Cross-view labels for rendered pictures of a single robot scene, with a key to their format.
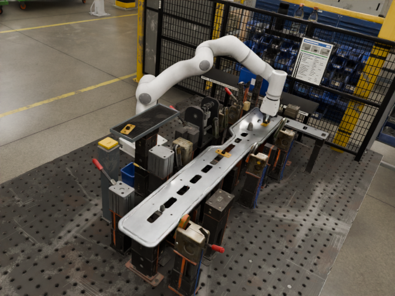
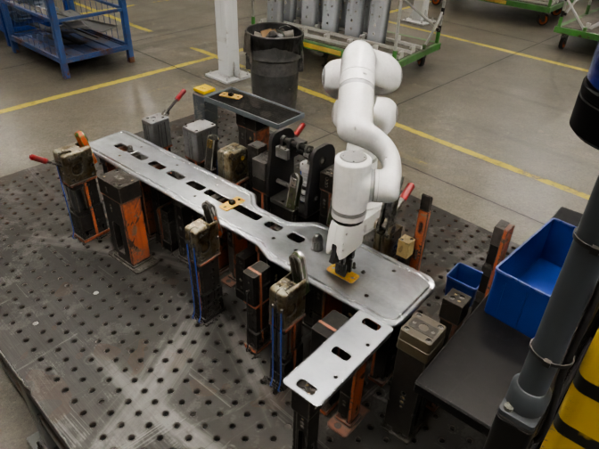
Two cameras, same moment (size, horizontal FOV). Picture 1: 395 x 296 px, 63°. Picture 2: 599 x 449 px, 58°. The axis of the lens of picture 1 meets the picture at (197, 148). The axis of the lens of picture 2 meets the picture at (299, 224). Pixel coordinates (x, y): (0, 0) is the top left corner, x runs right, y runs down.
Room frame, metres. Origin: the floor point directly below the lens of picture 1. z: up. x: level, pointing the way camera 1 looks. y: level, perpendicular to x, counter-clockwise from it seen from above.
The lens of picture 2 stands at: (1.91, -1.48, 1.91)
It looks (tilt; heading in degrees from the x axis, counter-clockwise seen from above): 35 degrees down; 101
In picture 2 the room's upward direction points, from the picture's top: 2 degrees clockwise
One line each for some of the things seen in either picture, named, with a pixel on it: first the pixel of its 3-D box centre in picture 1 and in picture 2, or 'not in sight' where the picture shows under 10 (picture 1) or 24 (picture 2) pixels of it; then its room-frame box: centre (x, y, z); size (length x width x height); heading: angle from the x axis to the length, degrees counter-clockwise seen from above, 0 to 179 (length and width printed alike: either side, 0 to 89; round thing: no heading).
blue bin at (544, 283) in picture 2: (261, 80); (551, 277); (2.30, -0.40, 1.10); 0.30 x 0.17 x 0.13; 57
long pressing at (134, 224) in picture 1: (222, 156); (225, 203); (1.40, -0.14, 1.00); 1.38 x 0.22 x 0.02; 152
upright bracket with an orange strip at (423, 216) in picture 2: (241, 114); (413, 270); (1.99, -0.26, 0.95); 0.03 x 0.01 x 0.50; 152
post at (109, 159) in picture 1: (109, 184); (209, 144); (1.14, 0.38, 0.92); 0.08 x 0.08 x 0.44; 62
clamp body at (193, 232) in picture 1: (188, 261); (82, 193); (0.81, -0.03, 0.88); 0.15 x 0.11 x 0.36; 62
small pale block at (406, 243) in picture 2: (241, 125); (397, 289); (1.96, -0.28, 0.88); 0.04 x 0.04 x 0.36; 62
